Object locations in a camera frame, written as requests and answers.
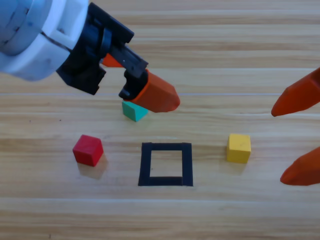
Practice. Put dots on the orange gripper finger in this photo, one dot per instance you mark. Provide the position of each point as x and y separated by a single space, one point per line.
160 97
302 172
111 62
297 100

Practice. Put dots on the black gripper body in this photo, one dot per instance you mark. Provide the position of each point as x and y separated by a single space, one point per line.
82 62

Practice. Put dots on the green wooden cube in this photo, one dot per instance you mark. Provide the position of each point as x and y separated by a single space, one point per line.
131 112

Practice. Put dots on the yellow wooden cube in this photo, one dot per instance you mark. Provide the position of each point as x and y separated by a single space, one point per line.
238 148

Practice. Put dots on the red wooden cube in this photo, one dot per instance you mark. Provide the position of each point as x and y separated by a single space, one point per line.
87 150

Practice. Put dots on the black tape square outline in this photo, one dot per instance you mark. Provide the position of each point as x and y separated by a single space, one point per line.
165 181

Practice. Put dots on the white wrist mount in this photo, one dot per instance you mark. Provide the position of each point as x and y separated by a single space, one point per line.
37 62

